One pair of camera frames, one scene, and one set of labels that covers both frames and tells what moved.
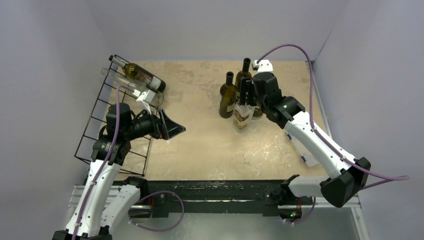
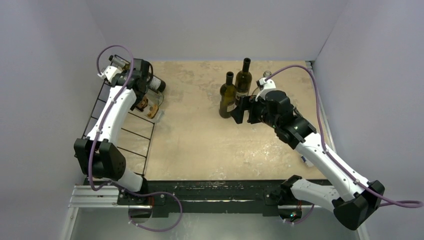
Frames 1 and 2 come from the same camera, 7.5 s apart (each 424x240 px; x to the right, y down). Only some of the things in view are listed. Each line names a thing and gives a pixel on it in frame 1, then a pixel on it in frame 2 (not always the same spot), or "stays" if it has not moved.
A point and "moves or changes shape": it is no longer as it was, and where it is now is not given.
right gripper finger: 243,88 -> 243,103
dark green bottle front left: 228,97 stays
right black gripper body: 247,84 -> 251,110
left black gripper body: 156,131 -> 140,95
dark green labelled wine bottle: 139,74 stays
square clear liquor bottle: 243,117 moves or changes shape
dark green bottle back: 244,74 stays
